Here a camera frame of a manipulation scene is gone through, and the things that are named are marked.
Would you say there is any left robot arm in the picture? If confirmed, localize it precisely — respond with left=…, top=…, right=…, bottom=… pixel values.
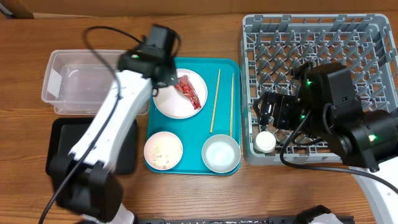
left=39, top=24, right=182, bottom=223

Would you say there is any left wooden chopstick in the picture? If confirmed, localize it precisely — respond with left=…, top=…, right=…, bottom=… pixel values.
left=210, top=68, right=221, bottom=133

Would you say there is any red snack wrapper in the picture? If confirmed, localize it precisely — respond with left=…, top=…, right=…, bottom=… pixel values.
left=174, top=75, right=201, bottom=110

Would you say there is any teal plastic tray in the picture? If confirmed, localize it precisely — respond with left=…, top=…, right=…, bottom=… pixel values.
left=147, top=57, right=241, bottom=175

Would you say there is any grey dishwasher rack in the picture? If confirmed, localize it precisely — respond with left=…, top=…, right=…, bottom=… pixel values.
left=239, top=14, right=397, bottom=166

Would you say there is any white cup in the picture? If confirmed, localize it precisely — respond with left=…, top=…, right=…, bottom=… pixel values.
left=254, top=131, right=276, bottom=154

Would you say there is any large white plate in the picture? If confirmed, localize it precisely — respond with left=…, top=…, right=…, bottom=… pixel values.
left=153, top=68, right=208, bottom=119

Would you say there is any right wooden chopstick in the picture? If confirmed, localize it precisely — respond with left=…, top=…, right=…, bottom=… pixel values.
left=229, top=73, right=234, bottom=138

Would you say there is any black tray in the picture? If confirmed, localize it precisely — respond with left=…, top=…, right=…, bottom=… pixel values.
left=45, top=117, right=137, bottom=175

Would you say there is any grey bowl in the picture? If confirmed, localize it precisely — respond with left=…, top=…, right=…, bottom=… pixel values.
left=201, top=134, right=241, bottom=174

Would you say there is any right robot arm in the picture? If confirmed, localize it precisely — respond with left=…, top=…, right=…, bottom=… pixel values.
left=253, top=62, right=397, bottom=223

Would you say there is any wooden chopstick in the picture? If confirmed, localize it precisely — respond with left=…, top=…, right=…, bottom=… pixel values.
left=210, top=68, right=221, bottom=133
left=229, top=73, right=234, bottom=138

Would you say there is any clear plastic bin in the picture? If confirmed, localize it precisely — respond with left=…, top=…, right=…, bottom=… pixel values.
left=41, top=49, right=153, bottom=116

